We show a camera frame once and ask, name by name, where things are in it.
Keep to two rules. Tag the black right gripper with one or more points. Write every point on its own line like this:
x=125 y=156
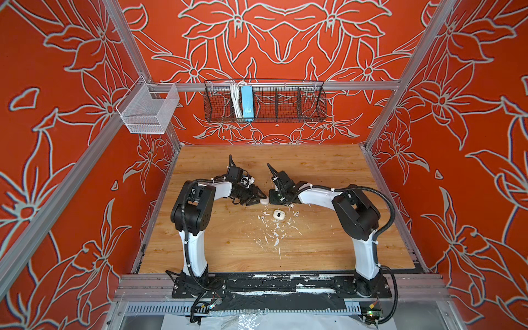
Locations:
x=273 y=196

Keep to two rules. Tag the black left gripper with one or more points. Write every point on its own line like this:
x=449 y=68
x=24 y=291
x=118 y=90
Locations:
x=253 y=196

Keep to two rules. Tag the white earbud charging case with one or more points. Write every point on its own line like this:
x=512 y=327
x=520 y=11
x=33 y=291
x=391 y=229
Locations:
x=278 y=215

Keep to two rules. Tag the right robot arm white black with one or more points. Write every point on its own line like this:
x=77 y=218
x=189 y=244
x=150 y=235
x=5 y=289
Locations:
x=357 y=215

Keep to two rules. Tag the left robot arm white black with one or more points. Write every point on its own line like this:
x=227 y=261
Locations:
x=193 y=210

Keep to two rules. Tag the light blue box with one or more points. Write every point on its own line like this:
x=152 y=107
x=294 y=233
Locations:
x=247 y=102

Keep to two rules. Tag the small circuit board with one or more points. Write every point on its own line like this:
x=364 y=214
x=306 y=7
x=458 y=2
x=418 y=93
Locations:
x=370 y=315

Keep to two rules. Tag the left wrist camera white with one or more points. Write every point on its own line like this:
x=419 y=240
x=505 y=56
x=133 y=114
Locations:
x=247 y=181

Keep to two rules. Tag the black wire wall basket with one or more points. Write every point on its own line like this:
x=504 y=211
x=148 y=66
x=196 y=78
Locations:
x=275 y=101

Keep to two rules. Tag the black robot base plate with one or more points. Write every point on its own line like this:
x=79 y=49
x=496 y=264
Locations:
x=279 y=293

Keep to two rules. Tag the white wire mesh basket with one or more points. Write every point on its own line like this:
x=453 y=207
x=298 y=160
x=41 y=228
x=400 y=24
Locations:
x=148 y=108

